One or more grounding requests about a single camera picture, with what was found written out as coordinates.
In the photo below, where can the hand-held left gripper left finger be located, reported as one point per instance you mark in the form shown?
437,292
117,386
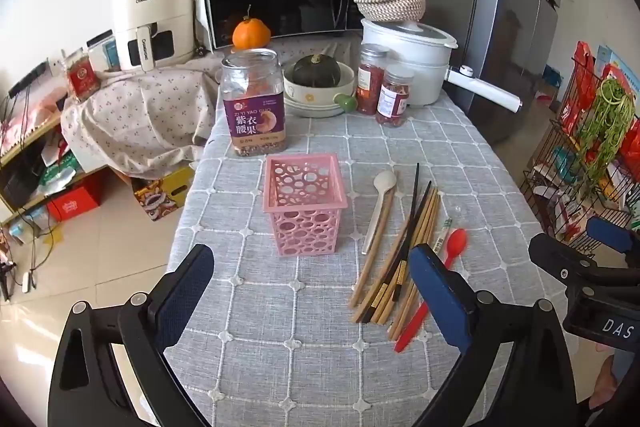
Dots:
185,302

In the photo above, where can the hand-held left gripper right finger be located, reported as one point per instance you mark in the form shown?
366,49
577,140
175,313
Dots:
440,302

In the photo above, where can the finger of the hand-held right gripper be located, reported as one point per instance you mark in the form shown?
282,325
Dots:
560,262
610,234

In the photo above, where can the pile of wooden chopsticks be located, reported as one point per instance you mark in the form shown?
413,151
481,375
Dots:
427,222

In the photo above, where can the black chopstick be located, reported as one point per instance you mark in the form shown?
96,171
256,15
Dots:
421,201
414,192

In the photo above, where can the pink perforated plastic basket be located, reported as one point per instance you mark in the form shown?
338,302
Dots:
305,227

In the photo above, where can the person's right hand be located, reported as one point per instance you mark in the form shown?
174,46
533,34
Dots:
604,382

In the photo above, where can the red plastic spoon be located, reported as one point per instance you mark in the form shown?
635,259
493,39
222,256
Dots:
455,241

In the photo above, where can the green white toothpick packet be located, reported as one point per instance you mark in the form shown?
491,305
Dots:
444,232

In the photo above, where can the yellow printed cardboard box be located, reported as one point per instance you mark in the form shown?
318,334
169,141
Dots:
160,199

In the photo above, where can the bunch of green vegetables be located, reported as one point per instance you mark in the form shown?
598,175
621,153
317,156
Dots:
610,127

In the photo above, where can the grey checked tablecloth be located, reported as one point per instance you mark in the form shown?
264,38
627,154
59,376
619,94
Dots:
300,332

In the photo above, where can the white plastic spoon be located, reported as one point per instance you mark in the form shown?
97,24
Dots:
385,184

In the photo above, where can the red cardboard box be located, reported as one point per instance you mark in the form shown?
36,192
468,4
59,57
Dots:
75,207

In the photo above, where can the red snack bag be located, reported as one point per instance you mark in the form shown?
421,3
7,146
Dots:
580,82

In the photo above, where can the small-flowered side table cloth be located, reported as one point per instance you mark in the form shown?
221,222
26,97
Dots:
140,117

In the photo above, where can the clear jar with purple label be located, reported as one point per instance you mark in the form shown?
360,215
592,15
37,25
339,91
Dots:
255,122

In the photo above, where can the dark screen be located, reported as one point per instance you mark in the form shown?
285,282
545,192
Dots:
20,177

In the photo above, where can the short labelled spice jar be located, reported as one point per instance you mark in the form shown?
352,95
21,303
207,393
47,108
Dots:
392,99

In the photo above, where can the grey refrigerator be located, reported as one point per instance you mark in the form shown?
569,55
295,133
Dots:
500,57

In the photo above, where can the wooden shelf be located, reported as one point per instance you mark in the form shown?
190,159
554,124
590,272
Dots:
30,132

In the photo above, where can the tall red spice jar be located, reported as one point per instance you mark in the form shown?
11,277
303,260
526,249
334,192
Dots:
370,82

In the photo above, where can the red label spice jar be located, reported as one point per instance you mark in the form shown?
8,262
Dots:
82,79

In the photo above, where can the white electric pot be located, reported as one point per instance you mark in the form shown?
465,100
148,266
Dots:
400,52

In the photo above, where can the clear storage container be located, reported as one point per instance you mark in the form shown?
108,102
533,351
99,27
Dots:
102,52

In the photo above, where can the dark green squash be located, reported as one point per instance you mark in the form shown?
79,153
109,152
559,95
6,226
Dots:
315,69

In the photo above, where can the power strip with plugs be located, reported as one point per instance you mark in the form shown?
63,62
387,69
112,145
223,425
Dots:
30,79

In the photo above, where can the orange tangerine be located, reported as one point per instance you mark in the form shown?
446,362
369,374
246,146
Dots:
250,34

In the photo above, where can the cream air fryer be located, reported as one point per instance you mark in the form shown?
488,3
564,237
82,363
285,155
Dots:
150,2

